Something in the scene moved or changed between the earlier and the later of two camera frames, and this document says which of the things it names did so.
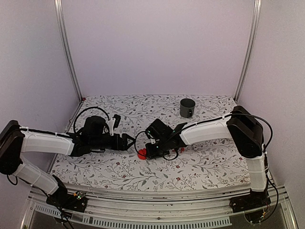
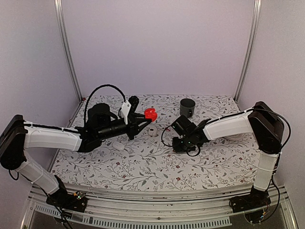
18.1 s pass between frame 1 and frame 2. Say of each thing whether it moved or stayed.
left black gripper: moved
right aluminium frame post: stayed
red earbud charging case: moved
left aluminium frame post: stayed
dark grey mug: stayed
